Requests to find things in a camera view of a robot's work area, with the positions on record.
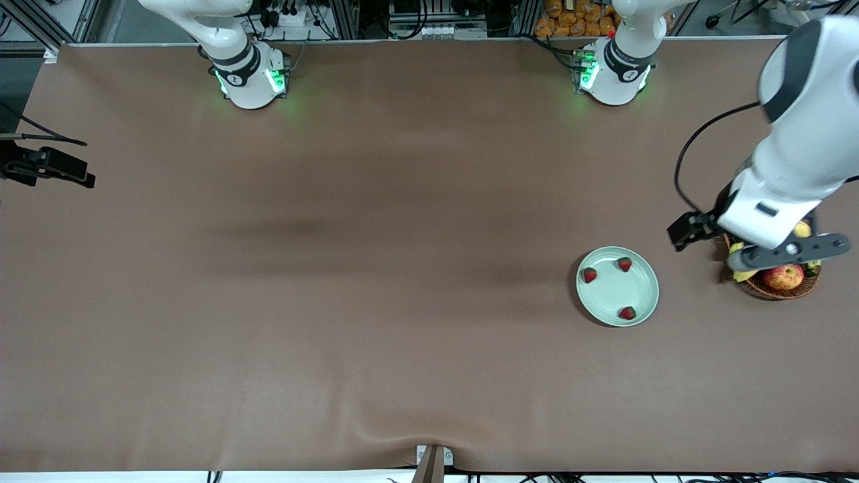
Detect bag of orange buns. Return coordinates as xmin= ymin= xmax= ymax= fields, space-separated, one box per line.
xmin=535 ymin=0 xmax=621 ymax=38

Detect yellow banana bunch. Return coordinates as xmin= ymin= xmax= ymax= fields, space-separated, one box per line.
xmin=729 ymin=221 xmax=822 ymax=283

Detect aluminium frame post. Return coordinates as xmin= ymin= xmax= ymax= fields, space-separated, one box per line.
xmin=0 ymin=0 xmax=101 ymax=54

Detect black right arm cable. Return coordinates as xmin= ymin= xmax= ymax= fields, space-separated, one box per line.
xmin=0 ymin=99 xmax=89 ymax=146

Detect pale green round plate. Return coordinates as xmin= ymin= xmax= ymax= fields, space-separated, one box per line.
xmin=576 ymin=246 xmax=660 ymax=327

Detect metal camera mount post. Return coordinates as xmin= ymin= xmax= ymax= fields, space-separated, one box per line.
xmin=411 ymin=444 xmax=454 ymax=483

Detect red apple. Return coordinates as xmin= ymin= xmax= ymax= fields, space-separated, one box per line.
xmin=763 ymin=264 xmax=805 ymax=291

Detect brown wicker basket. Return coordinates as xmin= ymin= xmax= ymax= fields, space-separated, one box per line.
xmin=721 ymin=228 xmax=821 ymax=301

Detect white power strip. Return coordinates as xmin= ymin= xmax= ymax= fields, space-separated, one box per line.
xmin=258 ymin=5 xmax=311 ymax=28

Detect white terminal block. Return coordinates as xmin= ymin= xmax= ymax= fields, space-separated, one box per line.
xmin=419 ymin=24 xmax=489 ymax=40

